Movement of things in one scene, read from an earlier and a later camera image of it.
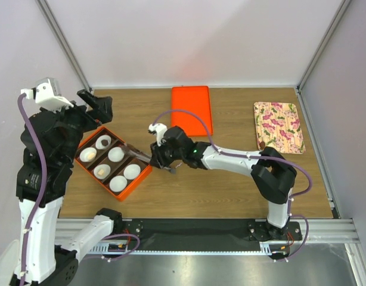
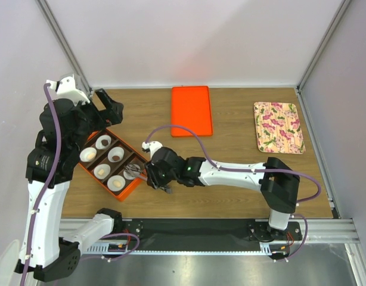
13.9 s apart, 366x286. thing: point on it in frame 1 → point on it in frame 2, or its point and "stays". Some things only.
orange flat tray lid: (195, 99) stays
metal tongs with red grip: (132, 151) → (135, 171)
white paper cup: (102, 171) stays
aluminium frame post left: (51, 20) stays
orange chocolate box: (116, 171) stays
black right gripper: (157, 159) → (152, 178)
